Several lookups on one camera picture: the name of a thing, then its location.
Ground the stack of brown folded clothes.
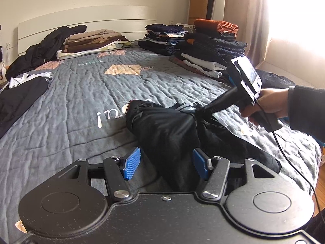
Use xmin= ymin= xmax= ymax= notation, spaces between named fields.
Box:
xmin=62 ymin=29 xmax=131 ymax=54

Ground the black unfolded garment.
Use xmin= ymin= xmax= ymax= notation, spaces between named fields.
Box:
xmin=0 ymin=76 xmax=50 ymax=139

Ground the person's dark clothing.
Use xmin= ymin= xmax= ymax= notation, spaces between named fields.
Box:
xmin=303 ymin=203 xmax=325 ymax=244

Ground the orange folded blanket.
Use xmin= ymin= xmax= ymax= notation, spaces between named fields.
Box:
xmin=193 ymin=19 xmax=239 ymax=40

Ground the grey white garment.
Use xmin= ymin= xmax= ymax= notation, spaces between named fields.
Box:
xmin=2 ymin=71 xmax=54 ymax=88

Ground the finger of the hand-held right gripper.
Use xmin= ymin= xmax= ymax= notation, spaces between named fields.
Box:
xmin=197 ymin=86 xmax=240 ymax=117

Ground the person's right hand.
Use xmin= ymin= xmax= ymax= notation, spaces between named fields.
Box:
xmin=240 ymin=88 xmax=291 ymax=127

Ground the beige curtain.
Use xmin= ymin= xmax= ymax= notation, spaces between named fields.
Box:
xmin=225 ymin=0 xmax=273 ymax=66

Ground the plain black garment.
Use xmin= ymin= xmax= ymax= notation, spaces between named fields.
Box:
xmin=126 ymin=99 xmax=282 ymax=192

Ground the black cloth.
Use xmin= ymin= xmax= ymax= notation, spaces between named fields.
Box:
xmin=255 ymin=69 xmax=296 ymax=90

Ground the grey quilted blanket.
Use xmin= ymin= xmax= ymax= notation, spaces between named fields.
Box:
xmin=0 ymin=39 xmax=323 ymax=244

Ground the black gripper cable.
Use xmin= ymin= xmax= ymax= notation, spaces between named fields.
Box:
xmin=254 ymin=98 xmax=325 ymax=227

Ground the wooden wardrobe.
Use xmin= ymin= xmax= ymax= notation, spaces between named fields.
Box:
xmin=189 ymin=0 xmax=226 ymax=26

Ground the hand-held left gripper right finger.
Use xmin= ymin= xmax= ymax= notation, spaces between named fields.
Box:
xmin=192 ymin=148 xmax=277 ymax=202

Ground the stack of navy folded clothes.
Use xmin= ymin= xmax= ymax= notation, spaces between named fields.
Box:
xmin=138 ymin=24 xmax=191 ymax=55

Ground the white headboard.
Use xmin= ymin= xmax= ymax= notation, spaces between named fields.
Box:
xmin=17 ymin=5 xmax=156 ymax=56

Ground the pile of black clothes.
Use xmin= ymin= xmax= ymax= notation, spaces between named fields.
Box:
xmin=5 ymin=25 xmax=88 ymax=80

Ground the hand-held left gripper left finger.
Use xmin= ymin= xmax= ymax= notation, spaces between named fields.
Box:
xmin=67 ymin=147 xmax=142 ymax=202

